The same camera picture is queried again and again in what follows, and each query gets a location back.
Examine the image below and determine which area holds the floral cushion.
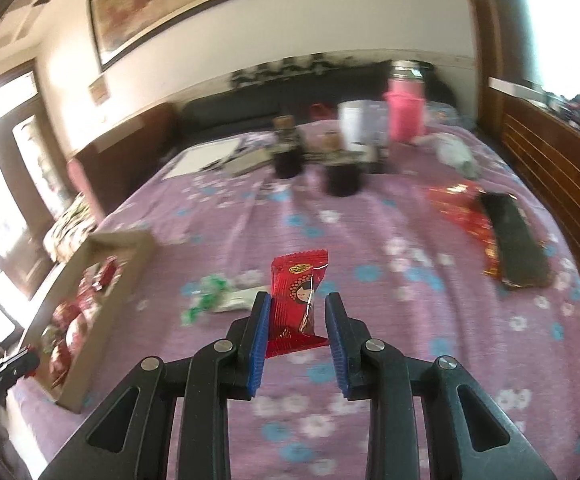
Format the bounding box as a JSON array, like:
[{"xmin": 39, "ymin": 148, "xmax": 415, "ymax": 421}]
[{"xmin": 44, "ymin": 192, "xmax": 103, "ymax": 263}]

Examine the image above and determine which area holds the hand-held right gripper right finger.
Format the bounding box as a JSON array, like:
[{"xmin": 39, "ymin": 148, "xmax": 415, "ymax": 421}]
[{"xmin": 324, "ymin": 292, "xmax": 558, "ymax": 480}]

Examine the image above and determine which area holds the black pen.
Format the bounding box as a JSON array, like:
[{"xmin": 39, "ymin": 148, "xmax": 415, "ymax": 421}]
[{"xmin": 205, "ymin": 147, "xmax": 248, "ymax": 171}]

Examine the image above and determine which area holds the red face-print snack packet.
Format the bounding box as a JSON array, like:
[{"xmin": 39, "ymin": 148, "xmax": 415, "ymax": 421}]
[{"xmin": 265, "ymin": 249, "xmax": 331, "ymax": 359}]

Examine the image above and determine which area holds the red foil gift wrap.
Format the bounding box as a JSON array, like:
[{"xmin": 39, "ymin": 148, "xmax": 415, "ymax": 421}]
[{"xmin": 427, "ymin": 182, "xmax": 503, "ymax": 278}]

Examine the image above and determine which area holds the brown chair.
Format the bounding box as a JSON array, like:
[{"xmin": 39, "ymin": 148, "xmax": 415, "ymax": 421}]
[{"xmin": 67, "ymin": 102, "xmax": 178, "ymax": 216}]

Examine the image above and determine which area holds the purple floral tablecloth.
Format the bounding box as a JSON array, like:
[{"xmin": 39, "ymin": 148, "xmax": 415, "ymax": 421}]
[{"xmin": 7, "ymin": 117, "xmax": 580, "ymax": 480}]

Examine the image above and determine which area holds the black cylinder with wooden knob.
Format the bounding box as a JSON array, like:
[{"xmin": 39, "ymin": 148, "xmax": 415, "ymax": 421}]
[
  {"xmin": 271, "ymin": 115, "xmax": 307, "ymax": 180},
  {"xmin": 320, "ymin": 130, "xmax": 365, "ymax": 197}
]

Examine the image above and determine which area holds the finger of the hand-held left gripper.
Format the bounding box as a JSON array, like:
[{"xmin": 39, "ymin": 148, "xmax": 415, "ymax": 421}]
[{"xmin": 0, "ymin": 347, "xmax": 41, "ymax": 383}]

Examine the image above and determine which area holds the white crumpled cloth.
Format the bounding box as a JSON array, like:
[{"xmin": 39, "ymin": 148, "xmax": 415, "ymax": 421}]
[{"xmin": 432, "ymin": 135, "xmax": 481, "ymax": 178}]

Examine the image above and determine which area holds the green clear candy packet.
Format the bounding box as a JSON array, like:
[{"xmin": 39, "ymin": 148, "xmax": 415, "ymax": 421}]
[{"xmin": 180, "ymin": 274, "xmax": 231, "ymax": 325}]

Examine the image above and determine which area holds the white paper pad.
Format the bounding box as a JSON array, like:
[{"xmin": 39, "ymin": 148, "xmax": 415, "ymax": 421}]
[{"xmin": 162, "ymin": 139, "xmax": 243, "ymax": 180}]

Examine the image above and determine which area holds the cream snack packet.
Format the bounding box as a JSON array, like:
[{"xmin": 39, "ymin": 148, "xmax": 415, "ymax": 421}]
[{"xmin": 215, "ymin": 285, "xmax": 271, "ymax": 316}]

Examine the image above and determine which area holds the shallow cardboard box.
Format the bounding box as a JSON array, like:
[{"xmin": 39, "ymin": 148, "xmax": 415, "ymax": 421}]
[{"xmin": 7, "ymin": 230, "xmax": 157, "ymax": 415}]

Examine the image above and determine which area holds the dark flat rectangular case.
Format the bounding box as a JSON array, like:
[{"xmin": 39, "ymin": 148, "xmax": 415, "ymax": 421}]
[{"xmin": 477, "ymin": 191, "xmax": 552, "ymax": 290}]

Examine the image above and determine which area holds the small red bag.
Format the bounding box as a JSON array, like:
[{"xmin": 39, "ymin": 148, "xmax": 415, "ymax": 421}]
[{"xmin": 310, "ymin": 102, "xmax": 338, "ymax": 122}]

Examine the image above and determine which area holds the pink thermos bottle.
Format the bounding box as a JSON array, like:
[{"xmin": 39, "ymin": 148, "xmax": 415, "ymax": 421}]
[{"xmin": 382, "ymin": 60, "xmax": 428, "ymax": 143}]

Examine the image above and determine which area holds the tan notebook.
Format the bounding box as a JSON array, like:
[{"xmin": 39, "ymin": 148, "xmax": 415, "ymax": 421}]
[{"xmin": 222, "ymin": 147, "xmax": 275, "ymax": 177}]

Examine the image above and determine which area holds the small wall label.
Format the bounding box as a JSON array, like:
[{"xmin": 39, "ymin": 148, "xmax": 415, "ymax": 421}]
[{"xmin": 88, "ymin": 80, "xmax": 109, "ymax": 107}]

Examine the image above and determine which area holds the white mug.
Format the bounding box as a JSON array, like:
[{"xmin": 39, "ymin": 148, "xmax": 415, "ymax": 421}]
[{"xmin": 337, "ymin": 100, "xmax": 388, "ymax": 153}]

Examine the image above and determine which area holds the heap of mixed snack packets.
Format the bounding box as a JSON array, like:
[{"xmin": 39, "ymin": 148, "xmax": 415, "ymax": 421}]
[{"xmin": 32, "ymin": 255, "xmax": 125, "ymax": 391}]

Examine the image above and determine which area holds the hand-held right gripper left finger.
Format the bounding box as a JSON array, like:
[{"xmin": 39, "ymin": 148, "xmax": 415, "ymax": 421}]
[{"xmin": 37, "ymin": 291, "xmax": 273, "ymax": 480}]

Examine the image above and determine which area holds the black sofa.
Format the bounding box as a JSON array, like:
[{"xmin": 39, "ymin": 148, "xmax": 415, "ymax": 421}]
[{"xmin": 180, "ymin": 60, "xmax": 456, "ymax": 153}]

